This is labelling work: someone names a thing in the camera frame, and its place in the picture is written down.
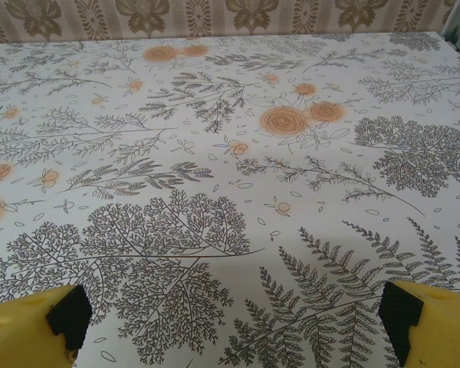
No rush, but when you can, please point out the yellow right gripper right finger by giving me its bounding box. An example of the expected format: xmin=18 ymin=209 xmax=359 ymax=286
xmin=379 ymin=281 xmax=460 ymax=368

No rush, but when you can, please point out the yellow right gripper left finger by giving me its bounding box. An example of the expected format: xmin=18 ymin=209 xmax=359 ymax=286
xmin=0 ymin=284 xmax=94 ymax=368

